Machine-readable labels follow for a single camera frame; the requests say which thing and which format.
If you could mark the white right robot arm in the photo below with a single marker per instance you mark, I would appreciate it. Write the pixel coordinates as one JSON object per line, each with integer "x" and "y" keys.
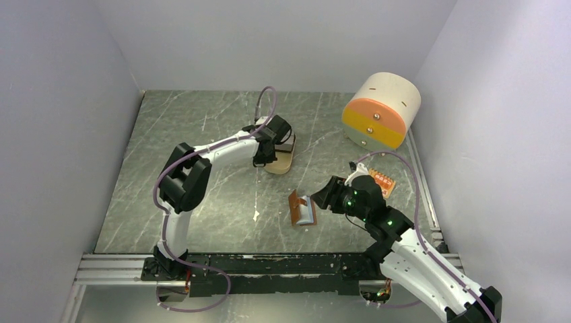
{"x": 402, "y": 255}

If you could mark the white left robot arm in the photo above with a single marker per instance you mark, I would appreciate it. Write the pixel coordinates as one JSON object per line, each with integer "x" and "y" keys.
{"x": 183, "y": 183}

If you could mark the brown leather card holder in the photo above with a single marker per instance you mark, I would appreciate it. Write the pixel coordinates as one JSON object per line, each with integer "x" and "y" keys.
{"x": 302, "y": 209}

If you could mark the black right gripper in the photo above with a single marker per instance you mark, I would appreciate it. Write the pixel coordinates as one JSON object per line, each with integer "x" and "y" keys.
{"x": 330, "y": 193}

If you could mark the beige plastic tray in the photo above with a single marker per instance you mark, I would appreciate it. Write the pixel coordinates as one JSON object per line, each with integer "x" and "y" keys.
{"x": 281, "y": 165}

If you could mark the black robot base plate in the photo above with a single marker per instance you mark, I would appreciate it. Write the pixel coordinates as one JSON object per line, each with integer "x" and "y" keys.
{"x": 369, "y": 291}

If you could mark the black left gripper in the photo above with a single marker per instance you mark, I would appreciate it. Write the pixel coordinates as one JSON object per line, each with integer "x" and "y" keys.
{"x": 262, "y": 161}

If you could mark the orange patterned card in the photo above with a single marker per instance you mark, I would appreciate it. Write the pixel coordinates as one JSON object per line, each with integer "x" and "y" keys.
{"x": 386, "y": 183}

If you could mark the stack of grey cards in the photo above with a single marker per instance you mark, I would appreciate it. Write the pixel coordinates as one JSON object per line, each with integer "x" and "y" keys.
{"x": 287, "y": 146}

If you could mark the round pastel drawer box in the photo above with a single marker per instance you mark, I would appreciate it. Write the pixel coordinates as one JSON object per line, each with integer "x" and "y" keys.
{"x": 381, "y": 112}

